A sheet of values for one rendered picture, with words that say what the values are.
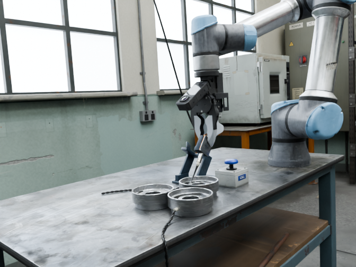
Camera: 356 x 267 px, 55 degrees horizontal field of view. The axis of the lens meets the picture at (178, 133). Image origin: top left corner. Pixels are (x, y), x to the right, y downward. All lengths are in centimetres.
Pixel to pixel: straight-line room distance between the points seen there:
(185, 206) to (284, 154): 58
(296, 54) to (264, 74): 176
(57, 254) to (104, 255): 9
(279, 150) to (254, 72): 190
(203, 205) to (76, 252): 28
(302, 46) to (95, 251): 436
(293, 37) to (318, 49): 366
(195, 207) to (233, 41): 49
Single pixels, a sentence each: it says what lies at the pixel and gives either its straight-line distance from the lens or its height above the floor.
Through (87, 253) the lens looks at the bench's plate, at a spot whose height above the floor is 80.
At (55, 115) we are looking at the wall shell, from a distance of 244.
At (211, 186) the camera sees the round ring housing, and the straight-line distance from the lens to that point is 87.
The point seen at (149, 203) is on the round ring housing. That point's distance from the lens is 81.
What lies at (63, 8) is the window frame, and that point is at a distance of 265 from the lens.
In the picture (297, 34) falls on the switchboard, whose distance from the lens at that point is 483.
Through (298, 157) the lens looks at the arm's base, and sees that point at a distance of 126.
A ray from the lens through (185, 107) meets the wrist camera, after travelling 90.
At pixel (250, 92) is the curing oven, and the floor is 108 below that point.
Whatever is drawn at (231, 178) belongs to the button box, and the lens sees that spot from 98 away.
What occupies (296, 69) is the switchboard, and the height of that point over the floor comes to 137.
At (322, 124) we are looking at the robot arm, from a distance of 113.
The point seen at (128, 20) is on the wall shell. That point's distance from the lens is 292.
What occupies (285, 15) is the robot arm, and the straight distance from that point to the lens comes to 127.
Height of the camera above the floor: 106
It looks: 6 degrees down
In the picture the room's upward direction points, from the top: 3 degrees counter-clockwise
